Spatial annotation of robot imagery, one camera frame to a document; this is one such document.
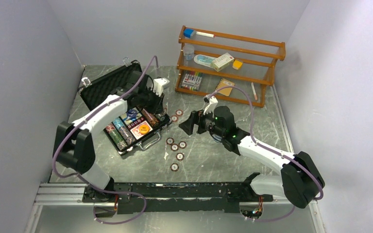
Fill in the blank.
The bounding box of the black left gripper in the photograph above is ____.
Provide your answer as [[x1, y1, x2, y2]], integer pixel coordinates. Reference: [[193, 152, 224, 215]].
[[139, 87, 166, 116]]

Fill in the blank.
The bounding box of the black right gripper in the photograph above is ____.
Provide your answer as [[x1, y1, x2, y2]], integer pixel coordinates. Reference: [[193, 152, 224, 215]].
[[179, 106, 225, 137]]

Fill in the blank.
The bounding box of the orange big blind button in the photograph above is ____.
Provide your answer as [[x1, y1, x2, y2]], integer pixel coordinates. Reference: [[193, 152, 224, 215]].
[[138, 124, 150, 134]]

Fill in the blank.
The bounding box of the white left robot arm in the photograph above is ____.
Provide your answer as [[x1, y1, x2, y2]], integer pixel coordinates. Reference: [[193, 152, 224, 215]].
[[52, 72, 169, 202]]

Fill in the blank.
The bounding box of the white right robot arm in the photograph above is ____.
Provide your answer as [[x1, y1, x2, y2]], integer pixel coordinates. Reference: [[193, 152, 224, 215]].
[[196, 106, 325, 208]]

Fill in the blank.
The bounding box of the coloured marker pack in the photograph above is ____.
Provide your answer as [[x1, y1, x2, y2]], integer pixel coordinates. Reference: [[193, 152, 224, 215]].
[[181, 71, 203, 91]]

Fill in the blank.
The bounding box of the blue small blind button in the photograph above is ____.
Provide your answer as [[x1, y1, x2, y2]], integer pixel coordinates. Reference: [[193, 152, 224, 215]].
[[126, 109, 139, 118]]

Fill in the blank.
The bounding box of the red dice row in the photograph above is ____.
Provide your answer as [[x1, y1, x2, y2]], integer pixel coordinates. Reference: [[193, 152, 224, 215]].
[[127, 117, 145, 128]]

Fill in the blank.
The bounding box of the orange brown chip row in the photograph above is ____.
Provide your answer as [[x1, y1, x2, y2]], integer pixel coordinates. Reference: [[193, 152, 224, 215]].
[[141, 109, 159, 127]]

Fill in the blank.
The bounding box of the black poker chip case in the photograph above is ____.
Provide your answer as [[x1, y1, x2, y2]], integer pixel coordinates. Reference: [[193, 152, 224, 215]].
[[75, 61, 169, 156]]

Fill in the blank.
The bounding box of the green red chip row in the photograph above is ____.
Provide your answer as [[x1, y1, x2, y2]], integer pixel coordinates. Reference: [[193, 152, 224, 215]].
[[105, 123, 127, 150]]

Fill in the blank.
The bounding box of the orange spiral notebook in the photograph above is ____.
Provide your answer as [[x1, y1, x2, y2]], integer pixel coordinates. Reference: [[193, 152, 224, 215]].
[[215, 78, 235, 97]]

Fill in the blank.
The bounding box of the clear plastic cup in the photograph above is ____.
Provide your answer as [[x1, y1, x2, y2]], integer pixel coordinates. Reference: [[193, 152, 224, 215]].
[[183, 44, 195, 61]]

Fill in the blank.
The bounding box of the white pen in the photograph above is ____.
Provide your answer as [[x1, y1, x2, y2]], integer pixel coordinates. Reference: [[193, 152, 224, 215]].
[[251, 83, 258, 101]]

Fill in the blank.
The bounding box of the white cardboard box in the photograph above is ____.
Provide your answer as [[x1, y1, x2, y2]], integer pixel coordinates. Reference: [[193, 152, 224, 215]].
[[210, 53, 235, 72]]

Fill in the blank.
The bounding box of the orange wooden shelf rack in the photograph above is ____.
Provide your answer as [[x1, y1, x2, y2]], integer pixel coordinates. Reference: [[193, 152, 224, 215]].
[[175, 26, 286, 107]]

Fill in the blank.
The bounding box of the yellow small block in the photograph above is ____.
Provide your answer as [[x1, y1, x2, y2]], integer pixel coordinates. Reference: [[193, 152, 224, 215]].
[[232, 59, 243, 70]]

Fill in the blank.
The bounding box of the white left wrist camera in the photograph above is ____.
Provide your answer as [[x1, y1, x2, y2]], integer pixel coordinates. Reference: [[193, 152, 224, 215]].
[[153, 78, 170, 97]]

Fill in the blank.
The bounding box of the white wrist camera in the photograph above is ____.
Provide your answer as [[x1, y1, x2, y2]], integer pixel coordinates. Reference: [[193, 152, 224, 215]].
[[153, 78, 170, 97], [203, 95, 218, 115]]

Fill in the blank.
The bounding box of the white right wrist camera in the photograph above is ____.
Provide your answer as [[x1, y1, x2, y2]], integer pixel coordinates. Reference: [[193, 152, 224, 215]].
[[203, 95, 218, 115]]

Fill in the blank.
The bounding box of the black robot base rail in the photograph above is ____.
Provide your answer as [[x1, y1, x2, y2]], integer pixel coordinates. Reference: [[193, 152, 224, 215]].
[[82, 182, 273, 214]]

